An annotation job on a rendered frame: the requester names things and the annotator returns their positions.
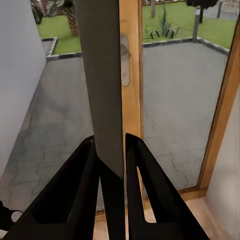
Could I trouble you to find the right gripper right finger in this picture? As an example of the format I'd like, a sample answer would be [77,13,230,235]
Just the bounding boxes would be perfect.
[125,133,210,240]

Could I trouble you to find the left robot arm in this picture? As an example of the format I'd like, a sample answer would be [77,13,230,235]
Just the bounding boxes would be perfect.
[0,201,23,239]

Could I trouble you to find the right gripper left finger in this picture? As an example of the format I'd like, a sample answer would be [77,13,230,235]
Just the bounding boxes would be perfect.
[0,135,100,240]

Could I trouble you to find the poster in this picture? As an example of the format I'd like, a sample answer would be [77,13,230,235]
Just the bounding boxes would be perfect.
[74,0,126,240]

